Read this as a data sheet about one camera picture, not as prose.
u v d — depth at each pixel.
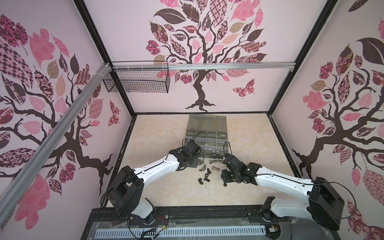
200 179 0.85
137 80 1.22
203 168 0.90
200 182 0.85
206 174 0.87
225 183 0.83
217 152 0.96
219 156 0.94
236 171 0.63
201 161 0.92
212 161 0.93
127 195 0.42
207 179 0.85
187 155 0.65
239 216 0.75
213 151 0.97
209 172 0.88
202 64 0.94
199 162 0.92
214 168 0.90
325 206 0.41
